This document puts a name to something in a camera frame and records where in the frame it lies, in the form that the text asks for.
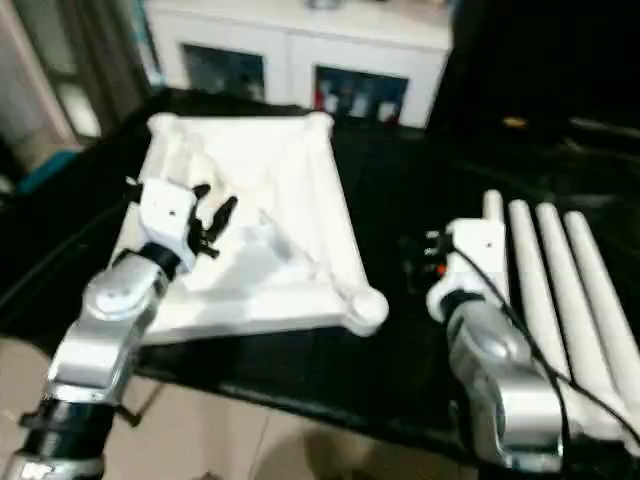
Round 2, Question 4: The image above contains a white plastic table top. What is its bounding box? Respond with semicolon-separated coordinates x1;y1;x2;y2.
107;112;390;346

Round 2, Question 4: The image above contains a teal fabric object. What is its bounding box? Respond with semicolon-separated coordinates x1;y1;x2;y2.
14;149;77;194

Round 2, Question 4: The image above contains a white glass-door cabinet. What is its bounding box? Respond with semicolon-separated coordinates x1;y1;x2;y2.
144;0;454;129

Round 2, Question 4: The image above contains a black backdrop cloth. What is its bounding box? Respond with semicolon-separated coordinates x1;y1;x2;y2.
427;0;640;147

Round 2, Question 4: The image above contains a black folding table frame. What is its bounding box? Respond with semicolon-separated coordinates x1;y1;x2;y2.
114;384;162;429

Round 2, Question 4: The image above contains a grey sliding door frame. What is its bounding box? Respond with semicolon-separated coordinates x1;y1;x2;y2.
0;0;81;151

